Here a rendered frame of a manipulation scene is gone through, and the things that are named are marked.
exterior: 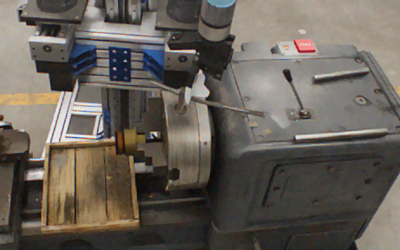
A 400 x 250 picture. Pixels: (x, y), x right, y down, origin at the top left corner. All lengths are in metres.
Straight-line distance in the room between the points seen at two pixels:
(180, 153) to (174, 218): 0.30
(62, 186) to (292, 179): 0.75
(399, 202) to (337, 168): 1.60
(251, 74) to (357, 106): 0.34
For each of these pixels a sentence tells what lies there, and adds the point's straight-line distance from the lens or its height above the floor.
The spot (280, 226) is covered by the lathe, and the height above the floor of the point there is 0.86.
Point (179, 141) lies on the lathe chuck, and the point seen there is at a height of 1.19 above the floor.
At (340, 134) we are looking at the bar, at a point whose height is 1.27.
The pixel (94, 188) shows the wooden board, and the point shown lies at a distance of 1.71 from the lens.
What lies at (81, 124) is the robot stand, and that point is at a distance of 2.85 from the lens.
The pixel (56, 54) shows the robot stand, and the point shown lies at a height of 1.06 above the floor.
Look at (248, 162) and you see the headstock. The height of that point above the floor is 1.21.
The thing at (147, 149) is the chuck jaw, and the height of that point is 1.11.
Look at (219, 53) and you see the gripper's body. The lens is 1.22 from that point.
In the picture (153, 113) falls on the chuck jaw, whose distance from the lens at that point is 1.55.
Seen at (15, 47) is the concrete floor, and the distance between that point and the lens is 3.79.
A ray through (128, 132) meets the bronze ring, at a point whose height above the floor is 1.12.
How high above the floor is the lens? 2.25
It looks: 45 degrees down
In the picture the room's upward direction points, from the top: 8 degrees clockwise
